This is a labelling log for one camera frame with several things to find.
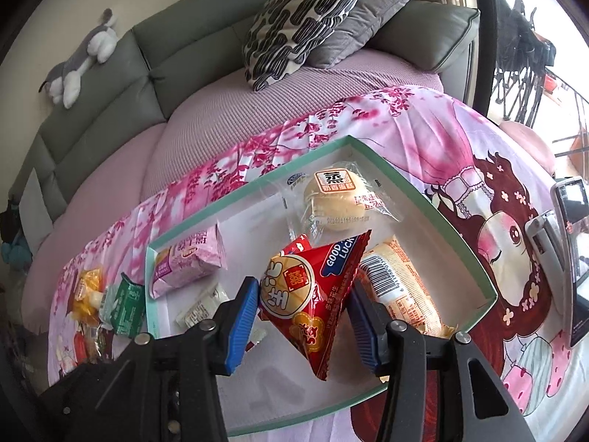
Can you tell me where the red peanut packet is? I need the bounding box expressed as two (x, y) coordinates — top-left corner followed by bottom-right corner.
(258, 229), (373, 381)

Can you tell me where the light grey pillow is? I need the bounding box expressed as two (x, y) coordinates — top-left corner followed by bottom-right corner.
(18, 168), (55, 245)

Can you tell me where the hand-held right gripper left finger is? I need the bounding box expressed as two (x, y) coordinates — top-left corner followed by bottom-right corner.
(92, 277), (261, 442)

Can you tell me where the blue plush toy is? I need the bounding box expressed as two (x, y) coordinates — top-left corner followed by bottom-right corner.
(0, 230), (33, 270)

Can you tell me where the pink snack packet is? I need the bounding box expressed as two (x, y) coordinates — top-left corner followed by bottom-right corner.
(149, 222), (228, 300)

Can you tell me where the silver phone stand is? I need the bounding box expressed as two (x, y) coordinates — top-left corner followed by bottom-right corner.
(525, 209), (574, 314)

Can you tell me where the yellow cake packet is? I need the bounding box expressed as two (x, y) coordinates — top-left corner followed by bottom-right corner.
(69, 264), (107, 323)

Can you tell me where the black bag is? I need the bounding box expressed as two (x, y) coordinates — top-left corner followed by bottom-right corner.
(0, 198), (24, 240)

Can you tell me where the black white patterned pillow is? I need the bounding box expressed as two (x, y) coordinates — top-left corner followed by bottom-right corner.
(243, 0), (371, 92)

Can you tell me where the pink sofa cover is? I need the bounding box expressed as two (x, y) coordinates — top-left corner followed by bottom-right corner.
(18, 50), (445, 332)

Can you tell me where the clear steamed bun packet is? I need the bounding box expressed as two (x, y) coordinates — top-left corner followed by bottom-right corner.
(281, 159), (406, 245)

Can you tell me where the teal box lid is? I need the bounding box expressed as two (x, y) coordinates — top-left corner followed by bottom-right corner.
(145, 135), (498, 437)

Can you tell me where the grey sofa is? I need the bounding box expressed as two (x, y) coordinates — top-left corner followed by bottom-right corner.
(7, 0), (482, 240)

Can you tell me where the pink stool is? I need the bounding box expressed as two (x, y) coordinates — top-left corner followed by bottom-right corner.
(499, 120), (557, 171)

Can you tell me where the metal balcony railing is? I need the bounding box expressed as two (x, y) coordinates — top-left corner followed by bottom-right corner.
(543, 69), (589, 157)

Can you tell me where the printed pink blanket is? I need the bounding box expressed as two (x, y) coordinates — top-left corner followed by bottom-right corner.
(43, 84), (589, 442)

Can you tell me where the black smartphone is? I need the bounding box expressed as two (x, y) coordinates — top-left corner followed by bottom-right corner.
(552, 176), (589, 348)

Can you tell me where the grey white plush toy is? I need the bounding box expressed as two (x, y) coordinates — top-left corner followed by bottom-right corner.
(38, 8), (119, 110)

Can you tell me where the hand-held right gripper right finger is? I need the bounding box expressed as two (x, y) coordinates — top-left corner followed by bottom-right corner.
(347, 281), (537, 442)

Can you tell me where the dark window frame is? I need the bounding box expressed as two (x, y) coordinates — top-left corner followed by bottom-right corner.
(469, 0), (507, 120)

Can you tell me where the white green snack packet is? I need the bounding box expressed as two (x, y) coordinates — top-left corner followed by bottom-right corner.
(176, 283), (231, 330)

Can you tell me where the orange bread packet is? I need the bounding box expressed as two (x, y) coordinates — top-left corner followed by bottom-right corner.
(359, 235), (456, 339)

